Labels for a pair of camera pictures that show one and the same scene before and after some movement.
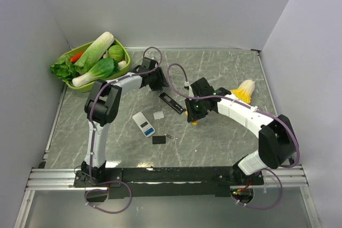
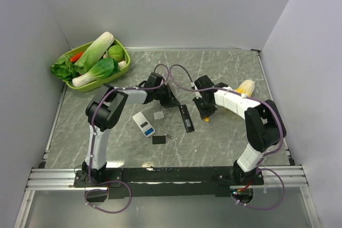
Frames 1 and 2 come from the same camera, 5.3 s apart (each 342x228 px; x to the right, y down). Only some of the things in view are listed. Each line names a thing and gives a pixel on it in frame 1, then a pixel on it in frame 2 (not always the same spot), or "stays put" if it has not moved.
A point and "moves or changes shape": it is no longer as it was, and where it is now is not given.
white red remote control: x=144 y=124 stays put
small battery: x=169 y=136 stays put
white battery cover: x=158 y=115 stays put
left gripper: x=161 y=83 → x=171 y=100
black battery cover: x=158 y=139 stays put
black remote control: x=171 y=103 moves or changes shape
